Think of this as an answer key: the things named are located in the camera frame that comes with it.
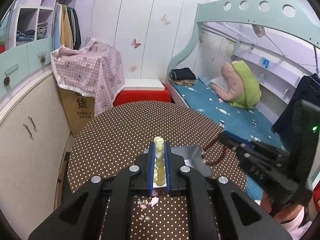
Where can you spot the brown polka dot tablecloth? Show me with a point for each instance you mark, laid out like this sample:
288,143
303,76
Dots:
114,139

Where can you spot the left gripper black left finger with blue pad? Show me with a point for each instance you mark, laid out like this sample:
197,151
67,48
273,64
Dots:
137,178

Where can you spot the mint green drawer unit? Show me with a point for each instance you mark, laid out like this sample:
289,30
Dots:
19,62

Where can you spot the cream cabinet with handles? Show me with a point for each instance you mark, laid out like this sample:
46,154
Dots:
34,133

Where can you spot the pink checkered cloth cover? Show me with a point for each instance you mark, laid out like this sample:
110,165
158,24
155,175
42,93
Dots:
93,71

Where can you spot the teal bed mattress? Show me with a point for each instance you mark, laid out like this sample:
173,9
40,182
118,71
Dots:
247,124

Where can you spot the white open wardrobe shelves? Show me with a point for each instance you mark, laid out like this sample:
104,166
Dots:
24,15

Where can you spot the mint green bunk bed frame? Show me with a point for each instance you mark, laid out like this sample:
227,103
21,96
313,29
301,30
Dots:
283,15

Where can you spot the dark folded clothes pile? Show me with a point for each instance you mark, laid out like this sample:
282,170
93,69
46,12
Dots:
182,76

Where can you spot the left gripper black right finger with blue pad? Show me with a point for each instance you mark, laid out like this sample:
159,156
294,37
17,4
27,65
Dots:
176,186

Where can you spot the hanging clothes in wardrobe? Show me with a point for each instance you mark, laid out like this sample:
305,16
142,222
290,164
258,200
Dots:
66,29

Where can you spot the green pink plush pillow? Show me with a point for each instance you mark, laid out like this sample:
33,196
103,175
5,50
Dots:
243,88

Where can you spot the pink white charm cluster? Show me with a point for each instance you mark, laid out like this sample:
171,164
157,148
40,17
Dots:
153,201

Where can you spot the silver metal tin box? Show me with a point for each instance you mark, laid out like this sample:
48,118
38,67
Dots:
192,158

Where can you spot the red storage box white lid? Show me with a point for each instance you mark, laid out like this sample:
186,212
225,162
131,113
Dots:
136,90

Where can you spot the brown cardboard box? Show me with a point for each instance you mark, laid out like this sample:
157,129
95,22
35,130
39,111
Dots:
79,110

